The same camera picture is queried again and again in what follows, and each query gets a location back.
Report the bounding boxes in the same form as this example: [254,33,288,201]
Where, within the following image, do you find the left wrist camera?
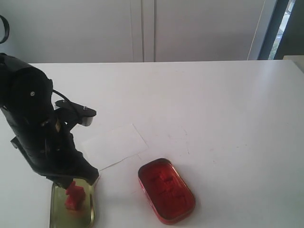
[55,100,97,126]

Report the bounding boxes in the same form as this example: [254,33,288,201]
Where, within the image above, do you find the red ink pad tin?
[138,158,196,225]

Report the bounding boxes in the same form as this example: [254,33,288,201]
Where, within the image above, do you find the dark window frame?
[257,0,304,60]

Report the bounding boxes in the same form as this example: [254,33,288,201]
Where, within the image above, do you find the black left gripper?
[0,104,99,189]

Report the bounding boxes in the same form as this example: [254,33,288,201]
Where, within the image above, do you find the white paper sheet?
[82,124,148,171]

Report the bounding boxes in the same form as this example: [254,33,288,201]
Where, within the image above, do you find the white cabinet doors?
[0,0,276,63]

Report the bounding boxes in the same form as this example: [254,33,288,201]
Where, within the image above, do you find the red stamp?
[65,181,86,210]

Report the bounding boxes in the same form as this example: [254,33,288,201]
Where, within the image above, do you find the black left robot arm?
[0,54,99,189]

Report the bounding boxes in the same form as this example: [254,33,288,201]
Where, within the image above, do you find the gold tin lid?
[49,179,95,228]

